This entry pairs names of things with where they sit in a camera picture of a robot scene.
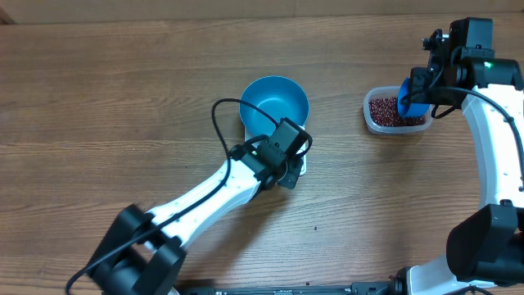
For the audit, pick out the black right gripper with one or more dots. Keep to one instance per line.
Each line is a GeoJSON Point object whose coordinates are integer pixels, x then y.
{"type": "Point", "coordinates": [417, 94]}

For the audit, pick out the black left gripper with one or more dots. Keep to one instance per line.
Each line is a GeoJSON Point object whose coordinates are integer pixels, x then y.
{"type": "Point", "coordinates": [292, 165]}

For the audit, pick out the blue plastic scoop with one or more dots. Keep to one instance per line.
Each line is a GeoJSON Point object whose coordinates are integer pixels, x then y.
{"type": "Point", "coordinates": [412, 110]}

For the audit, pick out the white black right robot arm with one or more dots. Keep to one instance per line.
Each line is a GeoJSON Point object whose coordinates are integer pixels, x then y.
{"type": "Point", "coordinates": [463, 73]}

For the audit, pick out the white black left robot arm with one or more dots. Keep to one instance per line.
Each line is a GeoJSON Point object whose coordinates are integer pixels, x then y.
{"type": "Point", "coordinates": [143, 251]}

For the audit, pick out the white digital kitchen scale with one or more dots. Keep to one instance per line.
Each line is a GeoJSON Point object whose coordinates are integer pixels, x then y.
{"type": "Point", "coordinates": [303, 169]}

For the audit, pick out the red adzuki beans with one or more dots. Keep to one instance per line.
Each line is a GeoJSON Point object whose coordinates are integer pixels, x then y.
{"type": "Point", "coordinates": [384, 112]}

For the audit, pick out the clear plastic food container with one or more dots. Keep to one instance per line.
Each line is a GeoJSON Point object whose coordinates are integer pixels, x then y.
{"type": "Point", "coordinates": [374, 128]}

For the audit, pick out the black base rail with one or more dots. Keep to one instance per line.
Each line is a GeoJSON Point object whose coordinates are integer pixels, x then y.
{"type": "Point", "coordinates": [282, 291]}

